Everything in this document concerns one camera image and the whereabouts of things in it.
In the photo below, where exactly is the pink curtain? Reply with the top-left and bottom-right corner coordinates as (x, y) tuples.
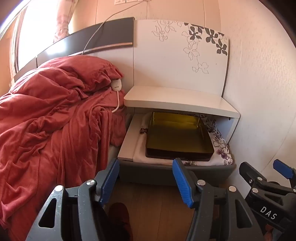
(53, 0), (78, 43)

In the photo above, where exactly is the window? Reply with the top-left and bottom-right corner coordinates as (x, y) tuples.
(9, 0), (60, 77)

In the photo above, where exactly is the white floral headboard panel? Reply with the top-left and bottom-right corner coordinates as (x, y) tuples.
(133, 19), (230, 99)

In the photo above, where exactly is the white controller cord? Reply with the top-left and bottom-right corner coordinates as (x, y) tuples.
(112, 89), (121, 114)

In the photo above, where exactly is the white bedside nightstand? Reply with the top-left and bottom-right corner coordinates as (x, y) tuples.
(117, 113), (237, 187)

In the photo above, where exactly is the white oval controller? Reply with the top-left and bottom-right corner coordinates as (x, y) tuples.
(110, 79), (123, 91)

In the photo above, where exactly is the thin white wall cable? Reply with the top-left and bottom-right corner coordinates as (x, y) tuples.
(81, 0), (151, 56)

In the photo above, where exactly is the brown box gold lining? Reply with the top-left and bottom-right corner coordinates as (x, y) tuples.
(145, 112), (215, 161)

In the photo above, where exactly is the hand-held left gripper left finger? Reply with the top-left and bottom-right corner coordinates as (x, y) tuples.
(25, 158), (121, 241)

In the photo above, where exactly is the dark grey headboard panel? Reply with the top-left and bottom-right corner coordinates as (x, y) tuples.
(14, 17), (135, 82)

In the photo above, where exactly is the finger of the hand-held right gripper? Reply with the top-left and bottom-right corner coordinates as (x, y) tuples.
(239, 162), (275, 193)
(272, 159), (296, 188)

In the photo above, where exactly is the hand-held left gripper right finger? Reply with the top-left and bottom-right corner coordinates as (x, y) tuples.
(172, 158), (264, 241)

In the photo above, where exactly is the white floral folded quilt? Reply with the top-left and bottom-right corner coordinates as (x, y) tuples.
(133, 113), (233, 166)

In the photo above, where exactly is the red blanket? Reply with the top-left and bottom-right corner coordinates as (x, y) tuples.
(0, 56), (126, 230)

